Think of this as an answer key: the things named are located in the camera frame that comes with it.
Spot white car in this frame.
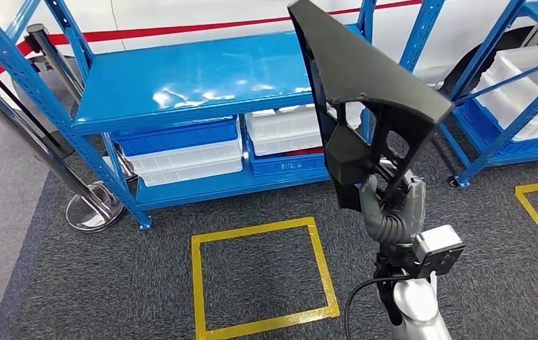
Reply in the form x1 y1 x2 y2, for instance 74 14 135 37
0 0 538 95

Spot blue plastic crate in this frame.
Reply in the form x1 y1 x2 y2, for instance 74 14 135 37
454 96 538 166
109 116 241 158
246 138 328 178

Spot black plastic frame part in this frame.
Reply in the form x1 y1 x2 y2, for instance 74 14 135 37
287 0 454 212

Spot blue steel shelf rack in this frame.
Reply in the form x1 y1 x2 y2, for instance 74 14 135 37
0 0 445 232

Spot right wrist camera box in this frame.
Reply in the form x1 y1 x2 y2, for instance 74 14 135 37
381 224 466 280

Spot black camera cable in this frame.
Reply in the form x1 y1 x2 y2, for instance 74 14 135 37
343 276 411 340

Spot red object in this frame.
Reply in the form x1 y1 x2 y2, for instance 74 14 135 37
287 146 325 157

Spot red barrier belt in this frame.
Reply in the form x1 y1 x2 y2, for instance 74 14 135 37
0 0 423 81

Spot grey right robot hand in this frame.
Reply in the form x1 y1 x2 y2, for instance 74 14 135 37
359 169 428 247

